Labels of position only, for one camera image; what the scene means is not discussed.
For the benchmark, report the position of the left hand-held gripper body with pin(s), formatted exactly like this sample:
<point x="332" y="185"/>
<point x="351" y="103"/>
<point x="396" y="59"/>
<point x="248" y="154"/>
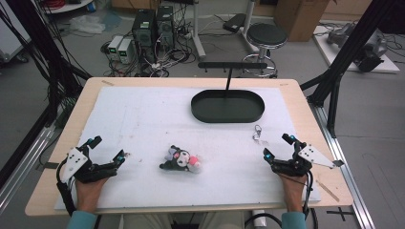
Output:
<point x="83" y="167"/>

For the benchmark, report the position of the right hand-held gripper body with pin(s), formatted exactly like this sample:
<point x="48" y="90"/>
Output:
<point x="293" y="166"/>

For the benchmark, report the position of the black peg stand with tray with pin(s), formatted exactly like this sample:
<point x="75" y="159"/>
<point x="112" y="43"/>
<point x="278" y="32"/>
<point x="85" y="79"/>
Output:
<point x="227" y="108"/>

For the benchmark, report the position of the person's right hand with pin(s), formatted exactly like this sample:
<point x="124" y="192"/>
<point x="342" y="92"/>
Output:
<point x="294" y="192"/>

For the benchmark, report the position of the person's left hand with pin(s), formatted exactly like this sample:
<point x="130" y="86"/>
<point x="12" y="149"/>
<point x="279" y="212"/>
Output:
<point x="88" y="195"/>

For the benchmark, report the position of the thin wooden stick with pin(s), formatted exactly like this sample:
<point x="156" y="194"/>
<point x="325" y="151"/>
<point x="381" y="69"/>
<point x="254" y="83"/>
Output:
<point x="328" y="191"/>

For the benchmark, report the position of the strip of brown tape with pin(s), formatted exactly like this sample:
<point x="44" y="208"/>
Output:
<point x="107" y="83"/>

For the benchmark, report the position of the black tape cross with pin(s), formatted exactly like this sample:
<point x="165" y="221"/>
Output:
<point x="340" y="213"/>

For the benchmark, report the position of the person's light trousers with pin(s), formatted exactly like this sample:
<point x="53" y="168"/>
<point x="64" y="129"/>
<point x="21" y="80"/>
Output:
<point x="210" y="221"/>

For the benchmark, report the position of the white bench power supply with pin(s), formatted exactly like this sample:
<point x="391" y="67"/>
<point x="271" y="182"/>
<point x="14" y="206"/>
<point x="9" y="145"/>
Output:
<point x="114" y="47"/>
<point x="125" y="51"/>

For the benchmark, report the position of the round black stool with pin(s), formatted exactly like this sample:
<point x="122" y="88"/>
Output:
<point x="266" y="36"/>

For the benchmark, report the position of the white board with grey device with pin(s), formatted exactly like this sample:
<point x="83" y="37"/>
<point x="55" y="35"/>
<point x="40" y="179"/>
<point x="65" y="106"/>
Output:
<point x="359" y="47"/>

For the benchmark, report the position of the clear plastic bag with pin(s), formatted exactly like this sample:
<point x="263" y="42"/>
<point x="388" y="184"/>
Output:
<point x="86" y="24"/>

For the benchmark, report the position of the large black computer tower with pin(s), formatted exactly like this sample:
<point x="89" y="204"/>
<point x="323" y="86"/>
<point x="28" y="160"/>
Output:
<point x="144" y="35"/>

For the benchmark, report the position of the brown cardboard box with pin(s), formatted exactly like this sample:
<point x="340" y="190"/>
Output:
<point x="299" y="19"/>

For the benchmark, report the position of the white desk leg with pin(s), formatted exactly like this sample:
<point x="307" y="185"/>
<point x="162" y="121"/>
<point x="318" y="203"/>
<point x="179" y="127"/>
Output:
<point x="248" y="22"/>
<point x="198" y="31"/>

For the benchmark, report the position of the black flat box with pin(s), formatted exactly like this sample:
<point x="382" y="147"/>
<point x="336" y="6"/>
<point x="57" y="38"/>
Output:
<point x="234" y="23"/>

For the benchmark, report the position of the slim black computer tower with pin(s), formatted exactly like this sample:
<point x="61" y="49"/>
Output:
<point x="165" y="27"/>

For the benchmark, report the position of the aluminium rail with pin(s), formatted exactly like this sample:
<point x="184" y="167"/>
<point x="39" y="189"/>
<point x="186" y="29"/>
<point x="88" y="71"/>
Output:
<point x="347" y="165"/>
<point x="22" y="168"/>

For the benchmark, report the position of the black frame post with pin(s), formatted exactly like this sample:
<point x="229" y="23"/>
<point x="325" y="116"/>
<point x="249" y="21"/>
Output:
<point x="41" y="51"/>
<point x="347" y="57"/>

